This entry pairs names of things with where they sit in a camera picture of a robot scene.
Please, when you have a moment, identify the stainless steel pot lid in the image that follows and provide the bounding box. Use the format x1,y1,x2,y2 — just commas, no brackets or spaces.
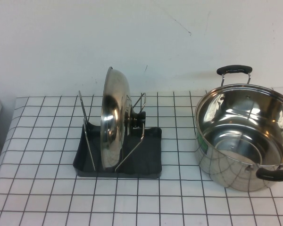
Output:
100,66,147,170

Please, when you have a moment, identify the white black-grid tablecloth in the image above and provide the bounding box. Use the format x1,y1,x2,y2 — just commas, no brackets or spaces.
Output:
0,87,283,226

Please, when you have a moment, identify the black lid rack with wires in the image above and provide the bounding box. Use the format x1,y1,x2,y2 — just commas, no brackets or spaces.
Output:
72,90,163,178

